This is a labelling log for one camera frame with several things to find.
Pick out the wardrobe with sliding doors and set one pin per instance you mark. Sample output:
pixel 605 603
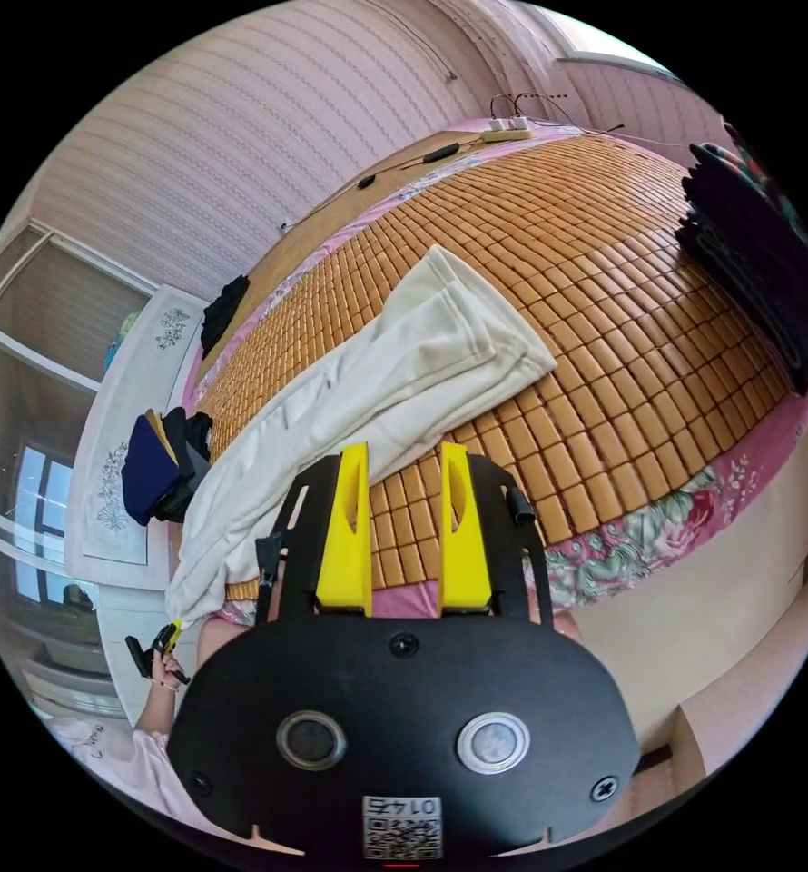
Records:
pixel 70 300

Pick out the white long pants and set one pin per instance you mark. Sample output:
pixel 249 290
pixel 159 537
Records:
pixel 377 368

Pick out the white power strip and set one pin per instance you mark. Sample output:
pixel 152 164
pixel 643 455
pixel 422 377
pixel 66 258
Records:
pixel 506 133

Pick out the person's left forearm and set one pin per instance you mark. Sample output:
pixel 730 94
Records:
pixel 155 712

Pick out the bed with woven mat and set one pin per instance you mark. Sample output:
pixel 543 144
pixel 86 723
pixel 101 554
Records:
pixel 615 306

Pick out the window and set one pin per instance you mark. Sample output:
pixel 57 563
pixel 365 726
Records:
pixel 43 477

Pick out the white headboard with floral carving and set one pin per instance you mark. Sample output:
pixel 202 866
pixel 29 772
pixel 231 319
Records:
pixel 125 422

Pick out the black garment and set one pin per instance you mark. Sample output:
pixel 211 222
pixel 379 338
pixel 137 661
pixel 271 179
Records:
pixel 223 317

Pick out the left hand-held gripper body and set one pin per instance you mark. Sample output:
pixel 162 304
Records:
pixel 140 653

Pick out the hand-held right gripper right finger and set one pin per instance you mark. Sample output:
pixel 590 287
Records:
pixel 464 545

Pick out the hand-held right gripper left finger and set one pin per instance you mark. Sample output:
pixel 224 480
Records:
pixel 343 538

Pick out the person's left hand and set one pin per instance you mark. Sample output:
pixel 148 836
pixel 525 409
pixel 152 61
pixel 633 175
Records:
pixel 166 673

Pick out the navy and black pile of clothes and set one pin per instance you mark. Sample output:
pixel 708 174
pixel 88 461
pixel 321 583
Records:
pixel 148 470

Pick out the dark pile of clothes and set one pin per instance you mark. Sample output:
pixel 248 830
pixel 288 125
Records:
pixel 751 272

